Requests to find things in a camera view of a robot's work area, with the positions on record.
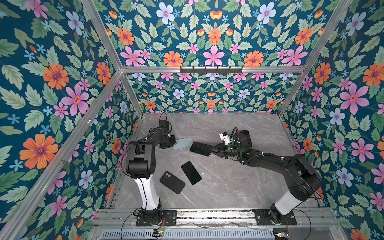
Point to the metal hook rail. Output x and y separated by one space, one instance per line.
209 70

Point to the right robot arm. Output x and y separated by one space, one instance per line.
301 178

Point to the black phone case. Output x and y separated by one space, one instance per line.
172 182

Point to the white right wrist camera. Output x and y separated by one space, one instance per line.
225 138

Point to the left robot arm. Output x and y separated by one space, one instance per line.
140 165

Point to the pink phone case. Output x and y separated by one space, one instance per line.
247 135

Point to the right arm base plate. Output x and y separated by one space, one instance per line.
266 217

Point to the light blue phone case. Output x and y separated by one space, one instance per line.
185 143

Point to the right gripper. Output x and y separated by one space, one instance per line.
221 151

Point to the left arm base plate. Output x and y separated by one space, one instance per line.
156 218

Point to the black phone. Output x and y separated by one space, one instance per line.
191 173
201 149

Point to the aluminium front rail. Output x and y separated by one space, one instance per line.
248 217

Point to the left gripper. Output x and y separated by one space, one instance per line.
172 142

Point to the white ventilated cable duct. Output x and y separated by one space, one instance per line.
188 234

